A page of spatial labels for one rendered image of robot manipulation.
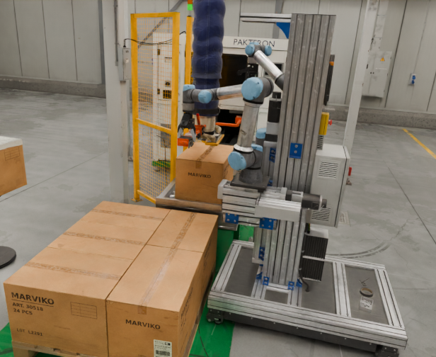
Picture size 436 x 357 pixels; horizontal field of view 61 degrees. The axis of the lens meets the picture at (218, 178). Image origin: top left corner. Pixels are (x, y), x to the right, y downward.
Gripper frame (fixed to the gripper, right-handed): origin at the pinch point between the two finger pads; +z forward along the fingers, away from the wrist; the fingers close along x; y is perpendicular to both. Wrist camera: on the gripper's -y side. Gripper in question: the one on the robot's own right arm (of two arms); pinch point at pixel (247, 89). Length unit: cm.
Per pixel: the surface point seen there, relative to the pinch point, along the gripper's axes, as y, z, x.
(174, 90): -78, 11, 45
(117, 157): -136, 83, 36
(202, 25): -32, -44, -25
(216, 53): -21.8, -25.8, -20.1
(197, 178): -32, 73, -21
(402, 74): 285, 10, 856
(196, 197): -32, 89, -21
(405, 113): 313, 116, 849
